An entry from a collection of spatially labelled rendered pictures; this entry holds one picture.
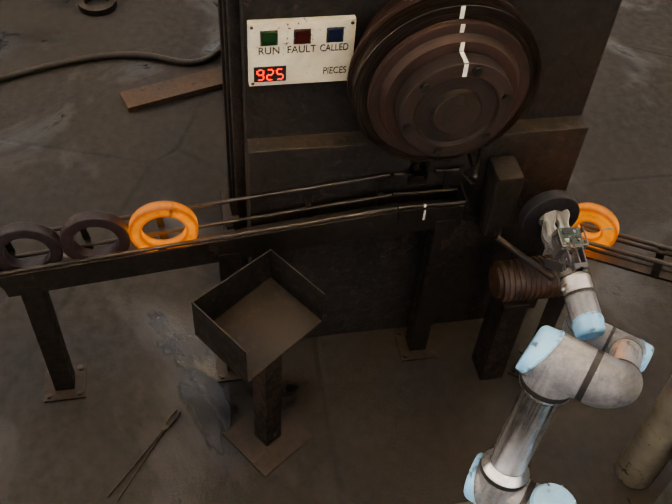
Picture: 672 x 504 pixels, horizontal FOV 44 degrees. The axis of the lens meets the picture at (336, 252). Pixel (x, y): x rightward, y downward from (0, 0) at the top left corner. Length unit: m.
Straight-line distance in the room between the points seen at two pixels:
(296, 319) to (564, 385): 0.75
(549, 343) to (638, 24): 3.12
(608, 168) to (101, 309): 2.15
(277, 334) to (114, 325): 0.94
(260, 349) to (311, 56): 0.74
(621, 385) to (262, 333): 0.90
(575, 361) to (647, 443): 0.89
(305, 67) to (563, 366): 0.95
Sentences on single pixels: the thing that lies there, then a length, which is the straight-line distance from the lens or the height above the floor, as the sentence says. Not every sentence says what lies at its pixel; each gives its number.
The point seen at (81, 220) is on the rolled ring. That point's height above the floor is 0.75.
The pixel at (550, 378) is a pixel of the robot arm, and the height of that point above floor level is 0.93.
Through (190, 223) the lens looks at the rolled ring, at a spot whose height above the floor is 0.71.
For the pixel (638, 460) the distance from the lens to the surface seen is 2.71.
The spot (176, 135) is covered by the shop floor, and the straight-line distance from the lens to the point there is 3.64.
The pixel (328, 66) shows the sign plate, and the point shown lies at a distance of 2.14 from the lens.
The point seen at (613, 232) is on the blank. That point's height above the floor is 0.73.
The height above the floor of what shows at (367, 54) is 1.21.
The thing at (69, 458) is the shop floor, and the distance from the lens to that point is 2.75.
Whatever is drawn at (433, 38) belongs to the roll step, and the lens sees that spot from 1.97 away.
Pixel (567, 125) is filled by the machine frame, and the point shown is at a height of 0.87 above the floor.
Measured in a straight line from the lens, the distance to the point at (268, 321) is 2.20.
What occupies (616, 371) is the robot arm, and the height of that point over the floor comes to 0.98.
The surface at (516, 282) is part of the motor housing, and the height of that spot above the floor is 0.52.
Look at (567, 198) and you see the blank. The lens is 2.21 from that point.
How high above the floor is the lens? 2.37
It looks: 49 degrees down
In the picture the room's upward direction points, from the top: 5 degrees clockwise
